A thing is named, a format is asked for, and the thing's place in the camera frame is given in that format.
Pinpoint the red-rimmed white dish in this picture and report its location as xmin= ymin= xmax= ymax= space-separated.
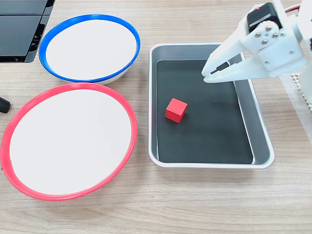
xmin=0 ymin=82 xmax=138 ymax=202

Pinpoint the red cube block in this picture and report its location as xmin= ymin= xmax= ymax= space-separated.
xmin=165 ymin=97 xmax=188 ymax=123

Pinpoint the red cable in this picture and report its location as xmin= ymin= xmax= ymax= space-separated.
xmin=284 ymin=4 xmax=303 ymax=16

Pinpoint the white mesh mat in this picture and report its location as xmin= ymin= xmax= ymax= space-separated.
xmin=291 ymin=72 xmax=312 ymax=113

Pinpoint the silver metal tray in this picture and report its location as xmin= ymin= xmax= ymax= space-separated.
xmin=148 ymin=43 xmax=275 ymax=169

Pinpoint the small black rounded object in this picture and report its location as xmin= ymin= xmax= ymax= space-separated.
xmin=0 ymin=96 xmax=12 ymax=114

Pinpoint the blue-rimmed white dish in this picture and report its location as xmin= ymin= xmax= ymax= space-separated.
xmin=38 ymin=14 xmax=141 ymax=85

